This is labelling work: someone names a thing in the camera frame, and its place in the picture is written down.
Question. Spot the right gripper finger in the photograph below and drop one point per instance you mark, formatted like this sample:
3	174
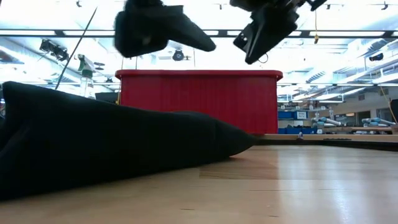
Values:
267	34

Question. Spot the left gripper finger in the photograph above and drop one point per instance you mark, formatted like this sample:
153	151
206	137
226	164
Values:
196	39

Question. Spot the black t-shirt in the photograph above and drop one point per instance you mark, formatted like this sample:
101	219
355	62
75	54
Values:
93	146

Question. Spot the light blue background robot arm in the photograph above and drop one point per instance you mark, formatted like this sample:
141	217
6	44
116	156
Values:
377	122
326	121

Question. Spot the red plastic laundry basket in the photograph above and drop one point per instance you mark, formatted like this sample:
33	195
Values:
202	102

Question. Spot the cleaner spray bottle green label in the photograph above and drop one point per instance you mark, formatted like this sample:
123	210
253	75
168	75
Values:
87	81

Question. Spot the black background monitor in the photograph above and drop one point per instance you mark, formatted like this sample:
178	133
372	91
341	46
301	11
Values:
107	97

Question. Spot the blue bin white label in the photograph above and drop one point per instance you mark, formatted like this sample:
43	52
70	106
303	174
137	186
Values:
290	115

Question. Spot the black ceiling light cluster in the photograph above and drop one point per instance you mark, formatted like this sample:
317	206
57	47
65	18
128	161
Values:
54	49

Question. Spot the blue storage bin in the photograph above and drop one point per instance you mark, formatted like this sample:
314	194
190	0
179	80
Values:
295	131

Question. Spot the black ceiling speaker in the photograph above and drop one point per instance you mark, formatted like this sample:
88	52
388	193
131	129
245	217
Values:
376	57

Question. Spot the black background panel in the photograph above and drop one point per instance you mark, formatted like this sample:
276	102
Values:
395	112

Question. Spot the round black ceiling camera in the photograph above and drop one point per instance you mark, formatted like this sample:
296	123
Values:
178	56

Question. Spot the black overhead frame crossbar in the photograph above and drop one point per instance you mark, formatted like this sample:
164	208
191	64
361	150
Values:
222	33

